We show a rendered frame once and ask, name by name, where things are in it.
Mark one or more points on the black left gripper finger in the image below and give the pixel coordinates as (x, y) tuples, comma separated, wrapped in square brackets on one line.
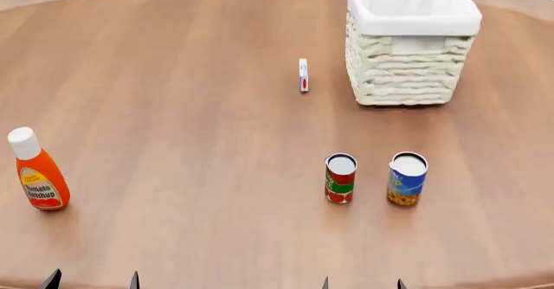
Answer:
[(53, 282), (134, 282)]

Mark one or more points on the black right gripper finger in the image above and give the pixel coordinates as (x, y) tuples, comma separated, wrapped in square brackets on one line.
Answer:
[(325, 284), (401, 285)]

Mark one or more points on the blue alphabet soup can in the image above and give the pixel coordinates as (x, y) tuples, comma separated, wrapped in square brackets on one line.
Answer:
[(406, 182)]

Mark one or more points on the white cream cheese box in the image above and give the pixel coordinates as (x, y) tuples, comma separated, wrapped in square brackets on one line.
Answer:
[(304, 75)]

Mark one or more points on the white lined wicker basket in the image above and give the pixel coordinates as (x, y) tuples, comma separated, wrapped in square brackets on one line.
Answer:
[(407, 62)]

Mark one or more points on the orange tomato ketchup bottle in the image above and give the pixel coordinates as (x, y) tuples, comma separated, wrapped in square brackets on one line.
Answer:
[(42, 182)]

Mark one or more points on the red green tomato sauce can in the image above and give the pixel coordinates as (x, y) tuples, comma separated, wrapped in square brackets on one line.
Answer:
[(340, 182)]

